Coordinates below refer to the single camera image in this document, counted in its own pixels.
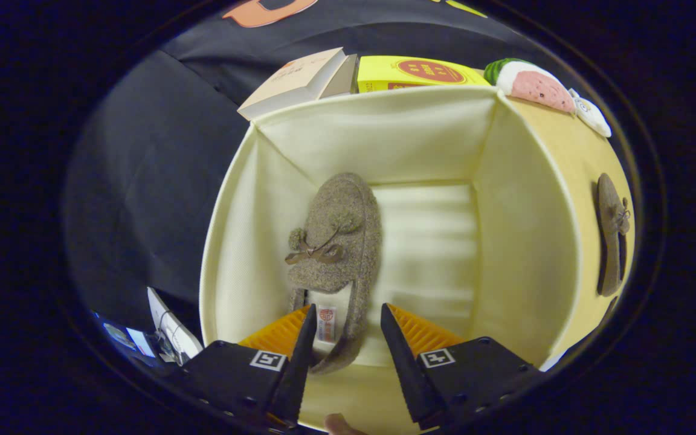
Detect yellow book with red circle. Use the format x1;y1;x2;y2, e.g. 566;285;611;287
357;56;492;94

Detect white device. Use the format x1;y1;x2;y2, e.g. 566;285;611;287
147;287;204;366

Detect blue printed packet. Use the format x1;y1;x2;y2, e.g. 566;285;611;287
91;311;158;360

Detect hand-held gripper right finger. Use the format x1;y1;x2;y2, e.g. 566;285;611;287
380;303;545;431

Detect black backdrop cloth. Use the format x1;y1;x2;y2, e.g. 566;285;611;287
64;0;566;339

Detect watermelon slice plush toy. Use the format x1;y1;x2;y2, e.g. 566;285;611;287
483;58;576;114

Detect white plush toy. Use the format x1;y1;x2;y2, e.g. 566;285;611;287
567;88;613;138

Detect cream fabric storage box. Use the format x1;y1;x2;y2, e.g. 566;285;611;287
199;85;636;435

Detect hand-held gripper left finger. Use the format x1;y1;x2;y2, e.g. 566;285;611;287
182;304;318;430

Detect brown fuzzy shoe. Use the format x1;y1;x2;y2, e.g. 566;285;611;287
596;172;633;298
285;172;383;375

